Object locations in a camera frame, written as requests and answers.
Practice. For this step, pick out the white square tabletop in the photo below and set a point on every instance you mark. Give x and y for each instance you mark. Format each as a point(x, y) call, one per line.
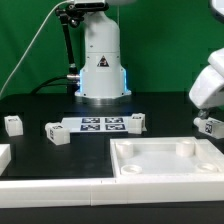
point(165, 156)

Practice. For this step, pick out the grey camera on mount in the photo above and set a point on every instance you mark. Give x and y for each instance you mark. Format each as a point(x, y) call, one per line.
point(90, 4)

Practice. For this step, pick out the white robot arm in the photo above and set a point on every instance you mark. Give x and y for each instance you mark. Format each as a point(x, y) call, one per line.
point(103, 80)

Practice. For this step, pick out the AprilTag base sheet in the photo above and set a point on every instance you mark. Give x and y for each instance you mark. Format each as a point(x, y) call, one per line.
point(96, 124)

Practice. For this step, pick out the white obstacle fence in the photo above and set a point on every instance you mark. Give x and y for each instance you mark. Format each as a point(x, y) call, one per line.
point(114, 190)

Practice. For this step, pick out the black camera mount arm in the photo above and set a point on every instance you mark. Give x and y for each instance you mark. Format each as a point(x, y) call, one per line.
point(64, 20)

